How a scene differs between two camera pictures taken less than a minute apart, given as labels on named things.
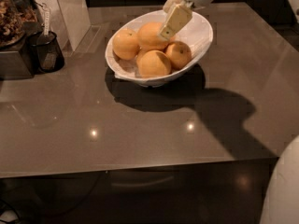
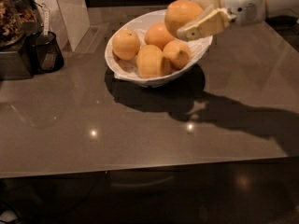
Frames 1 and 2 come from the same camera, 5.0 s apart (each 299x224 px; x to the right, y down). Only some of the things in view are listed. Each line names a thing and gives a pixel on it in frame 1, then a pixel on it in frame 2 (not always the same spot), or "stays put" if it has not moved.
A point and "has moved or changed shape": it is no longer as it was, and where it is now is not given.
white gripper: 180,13 to 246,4
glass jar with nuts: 18,7 stays put
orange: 178,53 stays put
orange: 153,64 stays put
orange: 125,44 stays put
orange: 149,38 has moved or changed shape
